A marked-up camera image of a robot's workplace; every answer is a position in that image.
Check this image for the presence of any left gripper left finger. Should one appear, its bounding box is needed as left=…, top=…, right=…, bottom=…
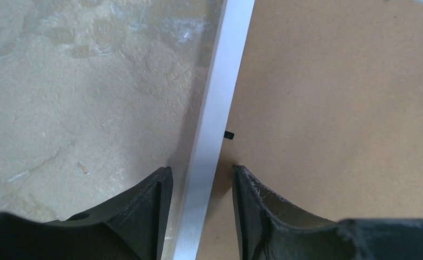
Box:
left=46, top=167, right=173, bottom=259

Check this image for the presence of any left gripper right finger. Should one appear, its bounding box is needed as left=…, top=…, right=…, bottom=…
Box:
left=232, top=165, right=341, bottom=259

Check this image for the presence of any white picture frame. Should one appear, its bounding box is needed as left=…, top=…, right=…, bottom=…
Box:
left=172, top=1, right=423, bottom=259

